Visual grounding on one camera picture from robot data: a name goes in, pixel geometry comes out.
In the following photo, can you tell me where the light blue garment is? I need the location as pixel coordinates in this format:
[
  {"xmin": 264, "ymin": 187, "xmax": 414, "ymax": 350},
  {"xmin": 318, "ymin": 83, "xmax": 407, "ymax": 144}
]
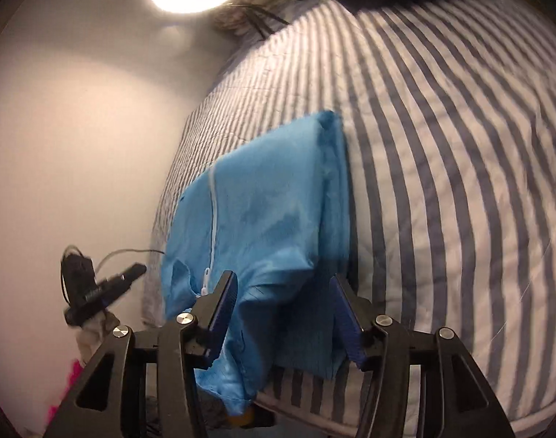
[{"xmin": 161, "ymin": 111, "xmax": 350, "ymax": 415}]

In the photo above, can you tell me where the blue white striped bed cover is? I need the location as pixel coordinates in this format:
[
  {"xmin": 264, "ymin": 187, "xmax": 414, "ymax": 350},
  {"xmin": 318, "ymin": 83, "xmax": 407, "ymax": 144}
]
[{"xmin": 151, "ymin": 0, "xmax": 556, "ymax": 437}]

